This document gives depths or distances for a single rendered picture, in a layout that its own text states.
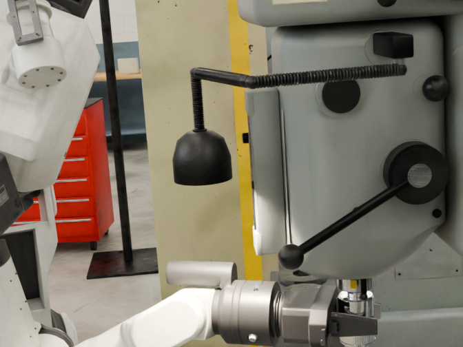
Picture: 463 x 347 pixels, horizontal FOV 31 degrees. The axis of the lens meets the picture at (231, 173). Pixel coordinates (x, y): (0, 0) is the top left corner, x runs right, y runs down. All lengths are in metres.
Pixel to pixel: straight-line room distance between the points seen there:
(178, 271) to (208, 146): 0.24
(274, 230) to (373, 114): 0.20
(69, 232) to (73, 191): 0.29
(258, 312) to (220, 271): 0.08
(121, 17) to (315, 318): 9.07
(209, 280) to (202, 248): 1.73
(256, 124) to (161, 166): 1.79
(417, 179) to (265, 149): 0.20
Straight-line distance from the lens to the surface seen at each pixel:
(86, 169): 5.61
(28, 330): 1.24
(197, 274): 1.15
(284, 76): 0.84
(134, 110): 10.11
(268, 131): 1.02
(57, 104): 1.23
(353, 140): 0.96
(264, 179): 1.03
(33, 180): 1.27
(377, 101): 0.96
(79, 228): 5.73
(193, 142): 0.98
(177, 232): 2.85
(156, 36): 2.75
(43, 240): 1.58
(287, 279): 1.50
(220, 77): 0.90
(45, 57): 1.13
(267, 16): 0.91
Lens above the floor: 1.67
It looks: 12 degrees down
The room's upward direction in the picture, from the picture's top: 4 degrees counter-clockwise
